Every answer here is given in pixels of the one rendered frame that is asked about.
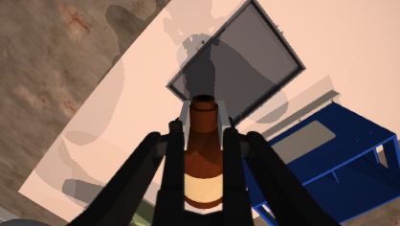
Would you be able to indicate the blue plastic crate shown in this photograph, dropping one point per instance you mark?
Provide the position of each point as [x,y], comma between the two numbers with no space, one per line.
[328,143]

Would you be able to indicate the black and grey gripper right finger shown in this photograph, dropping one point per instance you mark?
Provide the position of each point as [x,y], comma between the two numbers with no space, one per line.
[289,201]

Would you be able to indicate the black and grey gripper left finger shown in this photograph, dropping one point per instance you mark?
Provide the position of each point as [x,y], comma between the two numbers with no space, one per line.
[120,198]

